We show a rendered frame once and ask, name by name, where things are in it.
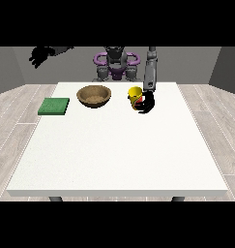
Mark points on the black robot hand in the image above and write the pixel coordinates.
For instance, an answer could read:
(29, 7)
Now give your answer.
(41, 55)
(147, 102)

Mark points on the yellow cup with melon print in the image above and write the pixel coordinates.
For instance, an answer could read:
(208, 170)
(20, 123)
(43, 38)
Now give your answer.
(135, 95)

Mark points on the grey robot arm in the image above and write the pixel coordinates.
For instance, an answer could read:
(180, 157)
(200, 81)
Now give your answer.
(150, 71)
(62, 49)

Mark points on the green square pad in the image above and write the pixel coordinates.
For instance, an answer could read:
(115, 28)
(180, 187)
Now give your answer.
(53, 106)

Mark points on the brown wooden bowl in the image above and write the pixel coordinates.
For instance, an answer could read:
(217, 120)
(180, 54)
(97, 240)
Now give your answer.
(94, 96)

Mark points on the grey robot trunk purple rings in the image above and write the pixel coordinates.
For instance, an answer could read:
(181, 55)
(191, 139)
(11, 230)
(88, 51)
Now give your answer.
(115, 64)

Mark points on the dark table leg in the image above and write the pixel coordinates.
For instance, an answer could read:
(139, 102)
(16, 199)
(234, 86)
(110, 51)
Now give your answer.
(55, 199)
(178, 199)

